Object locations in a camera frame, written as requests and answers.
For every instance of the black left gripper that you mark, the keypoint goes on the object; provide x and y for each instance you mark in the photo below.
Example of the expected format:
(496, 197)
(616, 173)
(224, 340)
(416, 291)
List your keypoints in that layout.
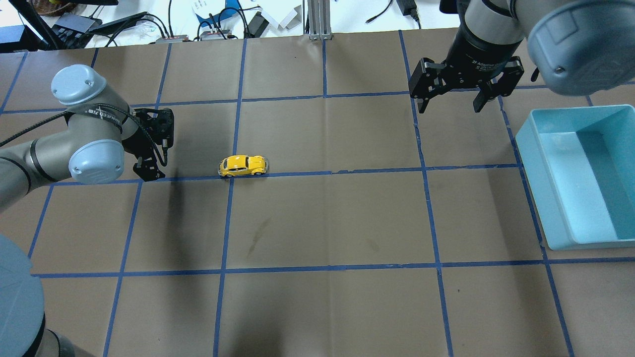
(133, 142)

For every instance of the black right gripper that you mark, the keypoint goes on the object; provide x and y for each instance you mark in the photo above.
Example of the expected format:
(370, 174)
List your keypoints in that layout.
(480, 51)

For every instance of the yellow beetle toy car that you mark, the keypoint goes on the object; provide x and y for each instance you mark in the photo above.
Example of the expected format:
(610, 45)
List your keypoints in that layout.
(243, 165)

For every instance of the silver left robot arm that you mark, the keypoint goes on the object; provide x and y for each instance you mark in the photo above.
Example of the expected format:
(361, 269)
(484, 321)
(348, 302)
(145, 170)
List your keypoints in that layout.
(86, 142)

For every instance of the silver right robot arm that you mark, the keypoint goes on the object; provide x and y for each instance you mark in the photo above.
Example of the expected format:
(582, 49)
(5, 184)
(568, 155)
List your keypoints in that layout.
(579, 48)

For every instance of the light blue plastic bin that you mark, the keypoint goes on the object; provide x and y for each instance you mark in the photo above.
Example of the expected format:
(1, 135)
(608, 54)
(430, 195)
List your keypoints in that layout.
(580, 173)

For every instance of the brown paper table cover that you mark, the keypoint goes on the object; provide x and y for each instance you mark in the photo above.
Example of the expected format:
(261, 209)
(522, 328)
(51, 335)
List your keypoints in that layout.
(375, 232)

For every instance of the aluminium frame post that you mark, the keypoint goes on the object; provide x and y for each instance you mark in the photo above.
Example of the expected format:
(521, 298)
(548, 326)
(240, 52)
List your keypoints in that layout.
(319, 24)

